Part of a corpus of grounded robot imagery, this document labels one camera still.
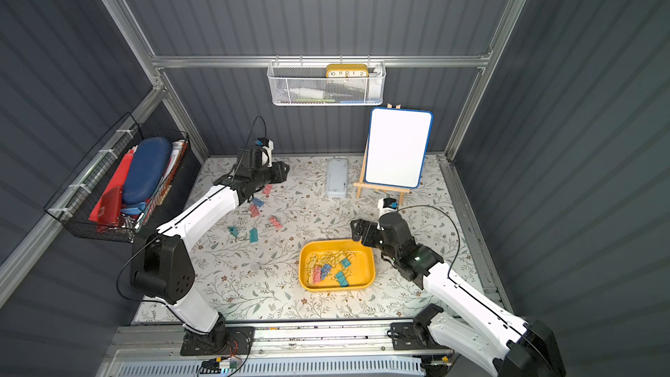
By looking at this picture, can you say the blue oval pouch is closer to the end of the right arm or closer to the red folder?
the red folder

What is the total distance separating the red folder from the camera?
0.65 meters

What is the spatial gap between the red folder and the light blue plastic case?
2.17 feet

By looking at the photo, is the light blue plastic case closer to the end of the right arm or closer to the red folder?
the end of the right arm

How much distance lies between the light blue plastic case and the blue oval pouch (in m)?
0.57

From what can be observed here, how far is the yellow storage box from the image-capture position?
84 centimetres

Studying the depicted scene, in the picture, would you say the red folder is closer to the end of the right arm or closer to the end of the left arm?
the end of the left arm
